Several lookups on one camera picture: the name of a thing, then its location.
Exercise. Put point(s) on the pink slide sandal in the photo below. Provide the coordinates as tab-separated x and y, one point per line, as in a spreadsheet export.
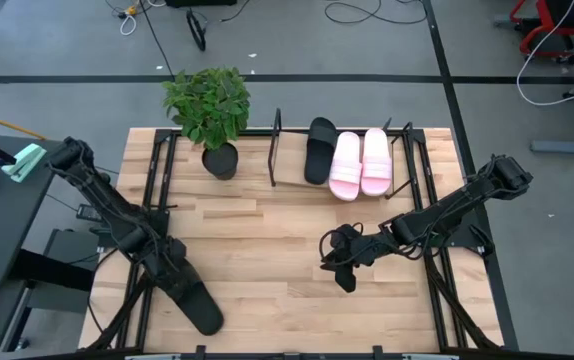
377	165
345	170

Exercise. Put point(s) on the black slide sandal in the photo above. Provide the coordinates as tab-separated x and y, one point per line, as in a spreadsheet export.
319	155
204	315

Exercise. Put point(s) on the black power adapter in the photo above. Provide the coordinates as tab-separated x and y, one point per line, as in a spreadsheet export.
88	212

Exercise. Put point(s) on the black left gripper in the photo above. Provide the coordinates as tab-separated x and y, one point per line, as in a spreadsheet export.
171	257

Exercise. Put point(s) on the black-framed wooden shoe shelf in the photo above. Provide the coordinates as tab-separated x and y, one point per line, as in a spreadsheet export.
273	150

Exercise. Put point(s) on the grey table foot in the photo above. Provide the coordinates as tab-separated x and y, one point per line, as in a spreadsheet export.
567	146

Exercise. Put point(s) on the green leafy plant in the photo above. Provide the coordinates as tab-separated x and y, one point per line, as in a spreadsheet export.
209	107

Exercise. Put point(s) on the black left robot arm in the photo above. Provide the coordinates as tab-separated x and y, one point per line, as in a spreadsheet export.
112	205

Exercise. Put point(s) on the black plant pot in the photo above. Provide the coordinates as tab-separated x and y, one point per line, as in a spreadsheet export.
221	162

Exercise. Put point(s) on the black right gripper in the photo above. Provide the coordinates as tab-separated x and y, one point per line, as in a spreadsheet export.
362	245

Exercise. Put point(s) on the mint green stapler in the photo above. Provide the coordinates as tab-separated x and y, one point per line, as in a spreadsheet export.
24	161

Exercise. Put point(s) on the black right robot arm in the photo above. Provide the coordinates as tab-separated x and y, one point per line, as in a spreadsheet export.
447	210

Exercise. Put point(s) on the black aluminium table frame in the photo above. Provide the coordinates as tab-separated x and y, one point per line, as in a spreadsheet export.
416	135

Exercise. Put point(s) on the black floor box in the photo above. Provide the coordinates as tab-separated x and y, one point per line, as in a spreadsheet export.
199	2

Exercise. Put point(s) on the red and black cart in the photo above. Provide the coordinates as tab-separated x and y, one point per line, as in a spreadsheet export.
567	12

